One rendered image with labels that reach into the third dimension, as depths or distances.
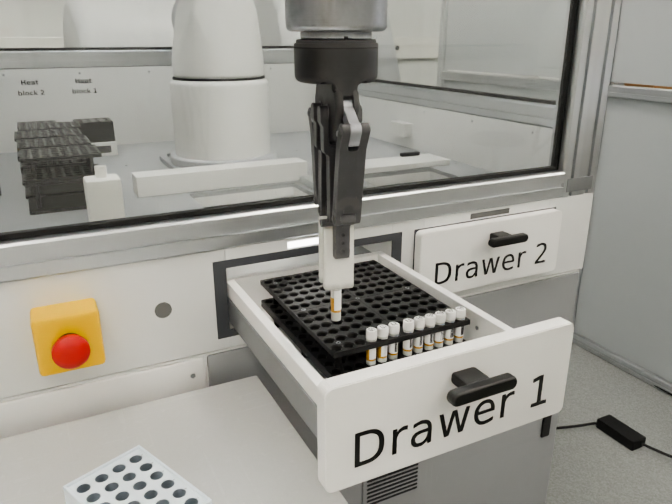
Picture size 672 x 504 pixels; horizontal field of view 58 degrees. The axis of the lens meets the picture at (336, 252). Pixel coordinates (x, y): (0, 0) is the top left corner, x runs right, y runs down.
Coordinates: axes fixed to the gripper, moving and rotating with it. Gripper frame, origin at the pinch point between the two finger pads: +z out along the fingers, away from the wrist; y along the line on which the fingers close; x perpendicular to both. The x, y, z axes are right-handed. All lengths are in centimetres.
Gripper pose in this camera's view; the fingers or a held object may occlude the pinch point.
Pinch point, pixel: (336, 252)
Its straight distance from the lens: 60.5
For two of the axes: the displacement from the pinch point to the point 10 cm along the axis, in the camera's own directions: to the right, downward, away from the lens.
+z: 0.0, 9.4, 3.5
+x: -9.6, 0.9, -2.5
